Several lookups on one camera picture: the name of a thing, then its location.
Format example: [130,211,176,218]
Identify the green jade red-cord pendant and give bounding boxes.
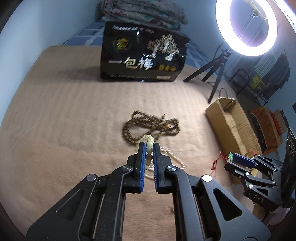
[211,151,234,171]

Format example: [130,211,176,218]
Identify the brown wooden bead necklace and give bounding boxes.
[121,110,181,147]

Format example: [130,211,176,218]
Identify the cream bead bracelet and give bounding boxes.
[140,134,187,181]

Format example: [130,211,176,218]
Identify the cardboard box tray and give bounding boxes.
[205,97,263,185]

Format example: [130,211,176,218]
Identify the black clothes rack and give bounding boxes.
[229,55,272,105]

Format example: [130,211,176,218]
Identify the yellow black box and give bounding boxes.
[250,75,265,90]

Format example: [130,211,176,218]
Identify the striped white hanging cloth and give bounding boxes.
[253,50,283,78]

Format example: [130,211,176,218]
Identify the dark hanging clothes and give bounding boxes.
[263,51,290,98]

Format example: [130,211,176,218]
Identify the black tripod stand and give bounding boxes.
[183,49,231,104]

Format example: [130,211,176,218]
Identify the black snack bag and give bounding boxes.
[100,21,189,82]

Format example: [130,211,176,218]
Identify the folded floral quilt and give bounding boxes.
[101,0,188,32]

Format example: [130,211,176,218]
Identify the white ring light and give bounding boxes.
[215,0,278,57]

